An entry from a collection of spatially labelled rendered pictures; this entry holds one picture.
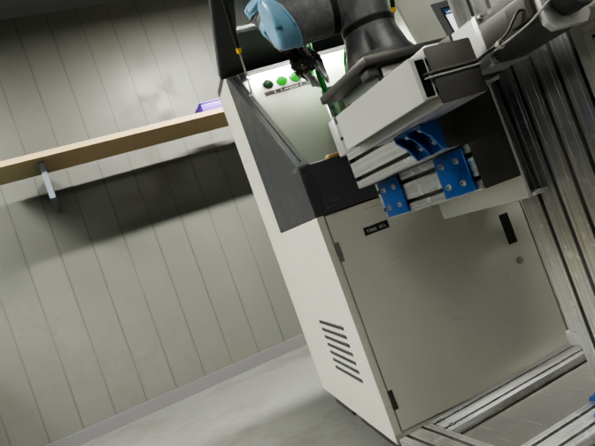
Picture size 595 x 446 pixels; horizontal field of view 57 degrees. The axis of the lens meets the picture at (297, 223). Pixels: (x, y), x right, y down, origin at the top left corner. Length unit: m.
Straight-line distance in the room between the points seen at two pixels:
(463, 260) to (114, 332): 2.53
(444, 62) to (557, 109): 0.29
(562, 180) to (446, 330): 0.80
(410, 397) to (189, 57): 3.09
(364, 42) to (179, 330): 2.90
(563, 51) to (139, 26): 3.50
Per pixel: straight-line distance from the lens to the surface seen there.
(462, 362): 1.81
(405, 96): 0.87
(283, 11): 1.19
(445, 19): 2.37
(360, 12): 1.21
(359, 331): 1.66
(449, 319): 1.78
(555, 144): 1.11
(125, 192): 3.83
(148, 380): 3.80
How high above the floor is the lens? 0.76
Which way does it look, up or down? 1 degrees up
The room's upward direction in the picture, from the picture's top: 20 degrees counter-clockwise
